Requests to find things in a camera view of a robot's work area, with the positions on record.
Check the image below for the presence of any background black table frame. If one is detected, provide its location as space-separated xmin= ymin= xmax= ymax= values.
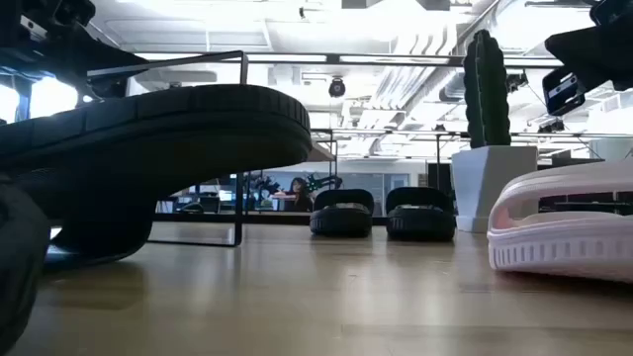
xmin=311 ymin=128 xmax=633 ymax=192

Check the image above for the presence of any green cactus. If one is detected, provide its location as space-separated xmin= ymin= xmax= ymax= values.
xmin=463 ymin=29 xmax=512 ymax=149

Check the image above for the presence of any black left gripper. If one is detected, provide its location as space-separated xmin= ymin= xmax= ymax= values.
xmin=0 ymin=0 xmax=149 ymax=85

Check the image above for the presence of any black metal table frame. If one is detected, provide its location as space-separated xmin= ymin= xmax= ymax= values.
xmin=152 ymin=211 xmax=461 ymax=227

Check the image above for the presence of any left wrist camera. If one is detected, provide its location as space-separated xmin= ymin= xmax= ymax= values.
xmin=88 ymin=73 xmax=131 ymax=99

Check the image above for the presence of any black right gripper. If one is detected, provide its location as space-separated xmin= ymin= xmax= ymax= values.
xmin=544 ymin=0 xmax=633 ymax=93

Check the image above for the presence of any person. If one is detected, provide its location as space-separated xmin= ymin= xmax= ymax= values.
xmin=284 ymin=176 xmax=314 ymax=214

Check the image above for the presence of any white plant pot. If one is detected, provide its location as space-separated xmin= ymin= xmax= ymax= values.
xmin=450 ymin=144 xmax=540 ymax=234

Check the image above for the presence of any pink slide sandal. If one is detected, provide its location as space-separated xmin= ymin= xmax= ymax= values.
xmin=487 ymin=158 xmax=633 ymax=285

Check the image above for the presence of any black overhead gantry bar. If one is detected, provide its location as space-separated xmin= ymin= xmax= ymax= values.
xmin=133 ymin=51 xmax=565 ymax=68

